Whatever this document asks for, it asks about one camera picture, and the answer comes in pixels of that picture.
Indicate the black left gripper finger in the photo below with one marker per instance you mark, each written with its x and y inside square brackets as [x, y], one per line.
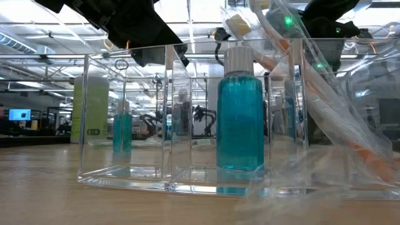
[182, 54]
[148, 57]

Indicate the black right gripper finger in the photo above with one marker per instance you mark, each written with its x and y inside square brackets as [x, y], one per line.
[326, 53]

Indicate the clear acrylic organizer box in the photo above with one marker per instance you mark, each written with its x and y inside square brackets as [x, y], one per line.
[125, 184]

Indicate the black background robot arm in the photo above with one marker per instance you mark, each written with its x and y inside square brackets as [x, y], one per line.
[204, 120]
[150, 123]

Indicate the white building column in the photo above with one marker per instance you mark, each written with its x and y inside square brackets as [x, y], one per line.
[212, 93]

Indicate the person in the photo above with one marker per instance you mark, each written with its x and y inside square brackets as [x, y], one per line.
[182, 109]
[1, 112]

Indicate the green wipes canister white lid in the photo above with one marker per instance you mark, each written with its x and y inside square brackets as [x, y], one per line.
[90, 106]

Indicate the dark computer monitor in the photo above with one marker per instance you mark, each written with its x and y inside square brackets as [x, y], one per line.
[389, 112]

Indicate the blue-lit computer monitor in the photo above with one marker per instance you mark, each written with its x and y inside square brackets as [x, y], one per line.
[19, 114]

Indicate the clear plastic scrap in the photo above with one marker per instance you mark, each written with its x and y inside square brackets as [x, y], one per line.
[293, 206]

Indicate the small round ceiling camera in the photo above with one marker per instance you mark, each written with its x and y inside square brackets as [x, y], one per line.
[156, 78]

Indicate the black ceiling camera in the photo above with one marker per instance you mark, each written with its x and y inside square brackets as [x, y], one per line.
[221, 33]

